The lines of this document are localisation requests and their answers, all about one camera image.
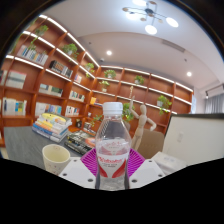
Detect beige chair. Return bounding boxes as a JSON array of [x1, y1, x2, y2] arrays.
[[136, 128, 165, 160]]

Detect orange wooden shelf unit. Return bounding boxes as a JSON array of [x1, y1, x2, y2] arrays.
[[0, 14, 195, 148]]

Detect branched ceiling chandelier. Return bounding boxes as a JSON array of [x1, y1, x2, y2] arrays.
[[121, 0, 180, 36]]

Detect dark book stack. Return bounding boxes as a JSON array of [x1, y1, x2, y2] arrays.
[[64, 129, 98, 156]]

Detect black ceiling track rail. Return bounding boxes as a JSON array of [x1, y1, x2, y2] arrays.
[[204, 84, 224, 100]]

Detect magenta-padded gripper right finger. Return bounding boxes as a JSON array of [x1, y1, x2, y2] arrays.
[[128, 148, 166, 190]]

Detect colourful book stack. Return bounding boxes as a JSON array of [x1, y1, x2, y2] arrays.
[[31, 112, 73, 144]]

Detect ceiling air vent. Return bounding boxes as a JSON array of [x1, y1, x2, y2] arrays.
[[161, 38, 186, 54]]

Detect white partition with dark cap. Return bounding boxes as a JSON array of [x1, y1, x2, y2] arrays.
[[162, 113, 224, 167]]

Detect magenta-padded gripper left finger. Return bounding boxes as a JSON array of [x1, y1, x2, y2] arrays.
[[59, 148, 100, 190]]

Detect grey curtain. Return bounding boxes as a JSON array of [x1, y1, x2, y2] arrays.
[[204, 93, 224, 115]]

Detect clear plastic water bottle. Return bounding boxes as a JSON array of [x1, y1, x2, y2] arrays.
[[94, 101, 132, 192]]

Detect white ceramic mug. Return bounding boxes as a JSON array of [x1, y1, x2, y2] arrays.
[[41, 143, 72, 176]]

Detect wooden artist mannequin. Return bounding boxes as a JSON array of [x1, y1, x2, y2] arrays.
[[129, 95, 157, 152]]

